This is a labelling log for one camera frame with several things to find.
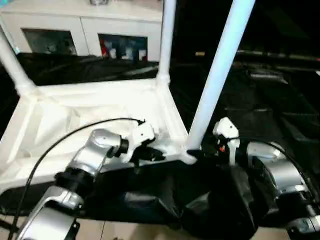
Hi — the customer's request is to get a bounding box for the white plastic table leg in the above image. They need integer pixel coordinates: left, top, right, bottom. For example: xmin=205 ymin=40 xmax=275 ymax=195
xmin=185 ymin=0 xmax=256 ymax=153
xmin=0 ymin=24 xmax=38 ymax=98
xmin=155 ymin=0 xmax=176 ymax=86

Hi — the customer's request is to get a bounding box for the white plastic table top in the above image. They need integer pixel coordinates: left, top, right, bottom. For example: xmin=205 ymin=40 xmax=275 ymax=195
xmin=0 ymin=75 xmax=201 ymax=188

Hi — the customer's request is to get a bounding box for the black plastic mat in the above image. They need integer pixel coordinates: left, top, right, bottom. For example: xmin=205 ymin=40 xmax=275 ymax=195
xmin=0 ymin=51 xmax=320 ymax=233

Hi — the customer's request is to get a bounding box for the white cabinet with open compartments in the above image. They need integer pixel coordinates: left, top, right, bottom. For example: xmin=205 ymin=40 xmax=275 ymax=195
xmin=0 ymin=0 xmax=164 ymax=61

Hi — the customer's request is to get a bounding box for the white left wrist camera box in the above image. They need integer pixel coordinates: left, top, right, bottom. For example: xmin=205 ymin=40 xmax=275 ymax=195
xmin=121 ymin=121 xmax=158 ymax=164

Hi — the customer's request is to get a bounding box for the black right camera cable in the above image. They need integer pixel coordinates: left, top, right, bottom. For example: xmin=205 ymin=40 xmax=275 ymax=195
xmin=230 ymin=136 xmax=316 ymax=199

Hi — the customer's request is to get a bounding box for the black camera cable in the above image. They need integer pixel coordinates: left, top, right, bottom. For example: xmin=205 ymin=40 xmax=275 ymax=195
xmin=230 ymin=136 xmax=316 ymax=199
xmin=6 ymin=117 xmax=147 ymax=240

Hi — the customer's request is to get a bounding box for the black left camera cable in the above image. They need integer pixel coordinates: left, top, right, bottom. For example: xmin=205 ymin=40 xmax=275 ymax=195
xmin=6 ymin=117 xmax=147 ymax=240

